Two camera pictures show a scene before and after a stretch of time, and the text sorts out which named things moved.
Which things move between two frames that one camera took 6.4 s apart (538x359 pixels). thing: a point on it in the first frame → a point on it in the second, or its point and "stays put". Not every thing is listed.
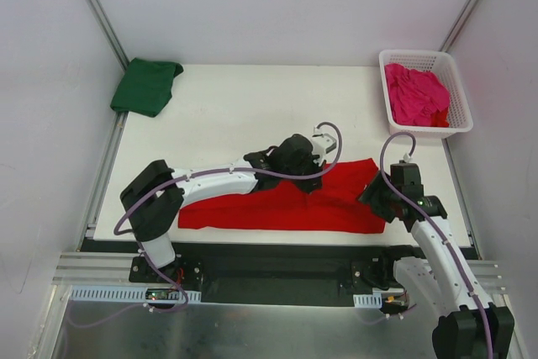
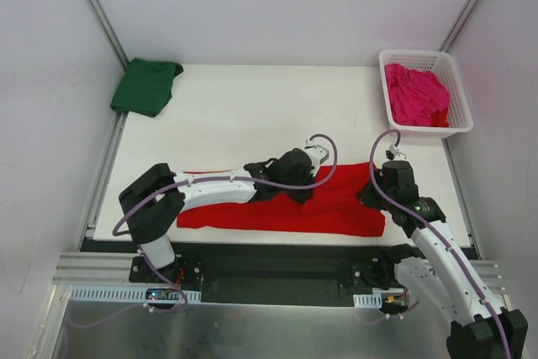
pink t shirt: [414, 95] stays put
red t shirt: [333, 207] stays put
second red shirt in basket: [438, 118] stays put
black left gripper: [313, 182] → [303, 192]
